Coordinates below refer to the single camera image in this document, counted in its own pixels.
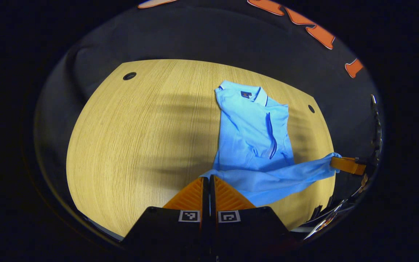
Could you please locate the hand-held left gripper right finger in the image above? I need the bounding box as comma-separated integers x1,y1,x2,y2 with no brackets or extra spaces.
209,175,298,256

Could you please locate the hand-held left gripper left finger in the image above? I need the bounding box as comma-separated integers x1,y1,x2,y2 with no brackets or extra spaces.
120,175,210,256

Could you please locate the light blue T-shirt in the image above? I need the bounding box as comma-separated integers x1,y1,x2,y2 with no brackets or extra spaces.
199,80,342,207

